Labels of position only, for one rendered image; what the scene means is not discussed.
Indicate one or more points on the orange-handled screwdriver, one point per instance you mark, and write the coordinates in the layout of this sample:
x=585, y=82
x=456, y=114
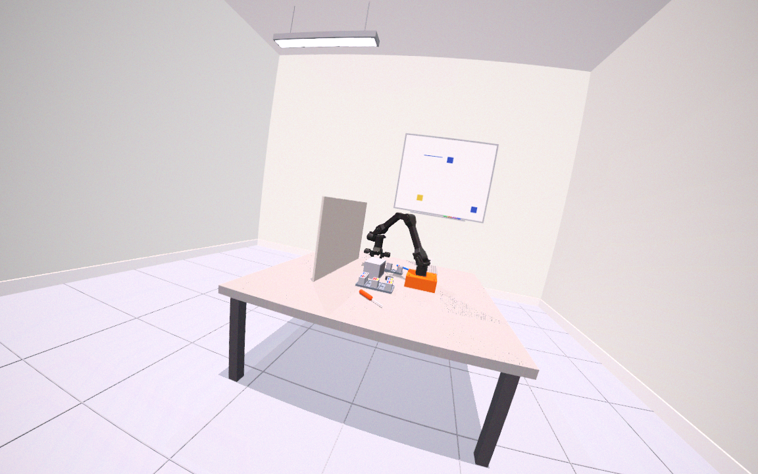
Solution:
x=368, y=296

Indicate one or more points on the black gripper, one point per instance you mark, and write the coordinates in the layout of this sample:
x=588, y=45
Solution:
x=386, y=254

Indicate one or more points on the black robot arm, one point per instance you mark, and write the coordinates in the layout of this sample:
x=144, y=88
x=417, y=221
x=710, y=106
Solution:
x=420, y=255

